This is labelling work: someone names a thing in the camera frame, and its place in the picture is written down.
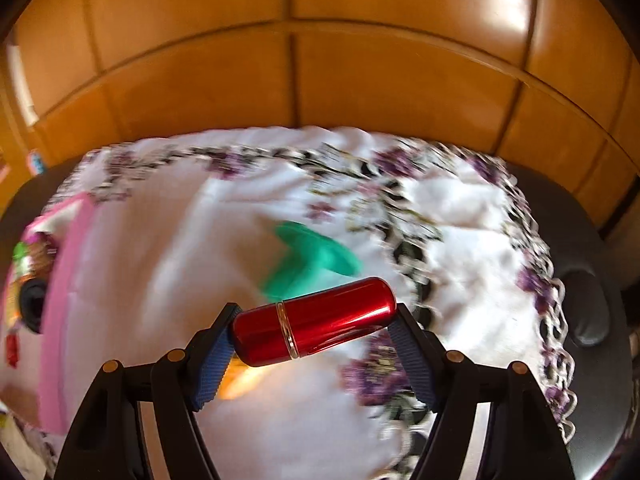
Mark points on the wooden cabinet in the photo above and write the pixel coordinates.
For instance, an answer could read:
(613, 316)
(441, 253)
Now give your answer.
(320, 60)

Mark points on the red metallic capsule tube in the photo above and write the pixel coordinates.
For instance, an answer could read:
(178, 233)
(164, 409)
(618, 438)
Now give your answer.
(325, 315)

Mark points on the white embroidered floral tablecloth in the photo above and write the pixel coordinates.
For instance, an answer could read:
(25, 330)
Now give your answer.
(200, 260)

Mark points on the small colourful sticker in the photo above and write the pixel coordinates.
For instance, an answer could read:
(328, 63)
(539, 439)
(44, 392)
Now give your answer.
(36, 161)

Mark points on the pink box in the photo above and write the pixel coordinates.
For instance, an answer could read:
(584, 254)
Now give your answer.
(65, 310)

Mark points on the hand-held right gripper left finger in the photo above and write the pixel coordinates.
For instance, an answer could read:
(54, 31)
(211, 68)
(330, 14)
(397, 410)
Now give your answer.
(215, 365)

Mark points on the brown toy blocks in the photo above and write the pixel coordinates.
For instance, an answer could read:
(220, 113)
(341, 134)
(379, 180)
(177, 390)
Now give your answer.
(42, 255)

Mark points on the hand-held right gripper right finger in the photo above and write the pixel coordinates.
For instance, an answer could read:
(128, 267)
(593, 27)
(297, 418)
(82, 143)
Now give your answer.
(410, 355)

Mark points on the green plastic toy piece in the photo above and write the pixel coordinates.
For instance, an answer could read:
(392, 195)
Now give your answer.
(325, 260)

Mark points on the black leather stool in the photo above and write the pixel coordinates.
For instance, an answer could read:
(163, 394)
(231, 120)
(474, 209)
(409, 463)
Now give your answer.
(595, 335)

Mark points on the small green toy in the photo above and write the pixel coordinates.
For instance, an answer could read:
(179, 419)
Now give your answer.
(21, 251)

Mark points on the small red toy piece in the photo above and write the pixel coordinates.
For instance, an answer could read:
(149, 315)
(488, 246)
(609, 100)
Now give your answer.
(11, 350)

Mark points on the orange linked cube blocks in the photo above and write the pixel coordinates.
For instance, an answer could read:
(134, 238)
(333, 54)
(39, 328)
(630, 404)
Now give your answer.
(240, 382)

